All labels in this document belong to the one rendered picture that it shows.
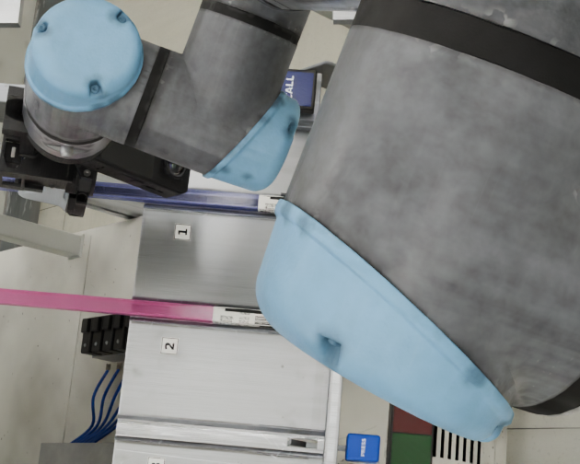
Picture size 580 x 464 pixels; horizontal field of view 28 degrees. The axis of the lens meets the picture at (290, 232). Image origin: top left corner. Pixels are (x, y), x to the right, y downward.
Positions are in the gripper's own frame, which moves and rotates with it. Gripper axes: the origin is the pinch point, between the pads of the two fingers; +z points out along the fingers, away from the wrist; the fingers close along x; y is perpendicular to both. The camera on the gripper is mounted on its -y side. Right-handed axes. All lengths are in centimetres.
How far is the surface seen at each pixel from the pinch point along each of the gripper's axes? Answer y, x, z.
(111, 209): -6.4, -9.8, 42.8
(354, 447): -27.1, 22.2, -7.5
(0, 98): 8.5, -8.2, 1.8
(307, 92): -19.5, -10.1, -8.9
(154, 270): -8.0, 7.3, -1.3
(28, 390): 1, 13, 64
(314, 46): -47, -68, 106
